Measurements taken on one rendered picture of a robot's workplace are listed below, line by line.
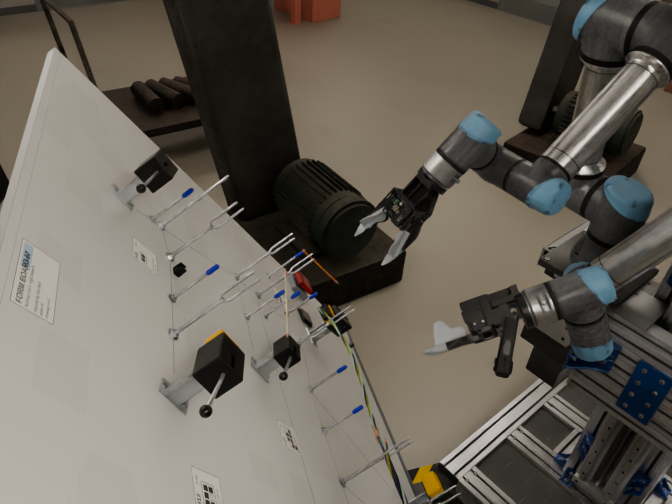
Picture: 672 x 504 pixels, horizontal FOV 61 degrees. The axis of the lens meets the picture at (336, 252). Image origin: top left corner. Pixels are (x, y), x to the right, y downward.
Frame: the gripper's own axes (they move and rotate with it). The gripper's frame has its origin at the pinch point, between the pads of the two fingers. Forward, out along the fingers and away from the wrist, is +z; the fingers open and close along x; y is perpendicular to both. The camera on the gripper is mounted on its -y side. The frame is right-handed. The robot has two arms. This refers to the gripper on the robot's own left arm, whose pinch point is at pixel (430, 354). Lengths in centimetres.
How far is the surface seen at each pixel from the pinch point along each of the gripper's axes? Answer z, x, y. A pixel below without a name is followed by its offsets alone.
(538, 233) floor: -66, -267, 58
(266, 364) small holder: 23.1, 26.0, 6.0
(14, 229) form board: 31, 66, 24
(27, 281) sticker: 29, 67, 17
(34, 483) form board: 25, 76, -2
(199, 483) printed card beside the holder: 23, 55, -7
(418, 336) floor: 20, -177, 15
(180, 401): 24, 53, 2
